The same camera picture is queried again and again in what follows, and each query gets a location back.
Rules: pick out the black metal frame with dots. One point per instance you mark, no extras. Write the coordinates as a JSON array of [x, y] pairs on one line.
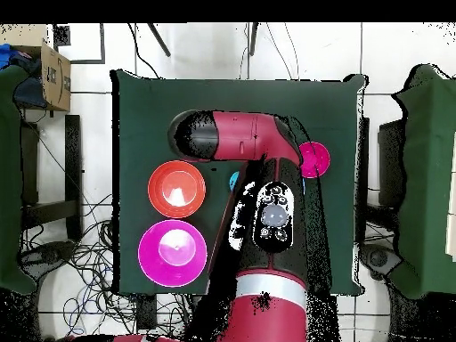
[[73, 160], [390, 160]]

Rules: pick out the black stand leg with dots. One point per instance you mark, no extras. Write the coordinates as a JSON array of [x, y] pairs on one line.
[[252, 39], [158, 39]]

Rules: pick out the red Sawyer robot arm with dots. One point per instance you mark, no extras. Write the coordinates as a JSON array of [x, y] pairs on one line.
[[245, 135]]

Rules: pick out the small light blue bowl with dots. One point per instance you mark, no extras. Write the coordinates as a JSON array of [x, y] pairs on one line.
[[233, 180]]

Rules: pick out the shallow red-orange bowl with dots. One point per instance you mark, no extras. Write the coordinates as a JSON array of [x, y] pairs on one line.
[[177, 188]]

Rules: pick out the dark green table cloth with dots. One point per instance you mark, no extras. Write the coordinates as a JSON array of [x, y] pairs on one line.
[[149, 107]]

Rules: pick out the small crimson bowl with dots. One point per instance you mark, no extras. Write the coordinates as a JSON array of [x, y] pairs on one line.
[[319, 160]]

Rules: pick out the large pink bowl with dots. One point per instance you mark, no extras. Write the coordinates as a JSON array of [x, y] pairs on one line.
[[172, 253]]

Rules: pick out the green side table cloth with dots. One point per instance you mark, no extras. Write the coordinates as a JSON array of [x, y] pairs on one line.
[[427, 160], [9, 178]]

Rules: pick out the cardboard box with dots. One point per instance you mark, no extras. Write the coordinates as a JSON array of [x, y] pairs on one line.
[[57, 82]]

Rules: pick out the dark bag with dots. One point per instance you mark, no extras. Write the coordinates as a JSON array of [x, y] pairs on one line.
[[30, 92]]

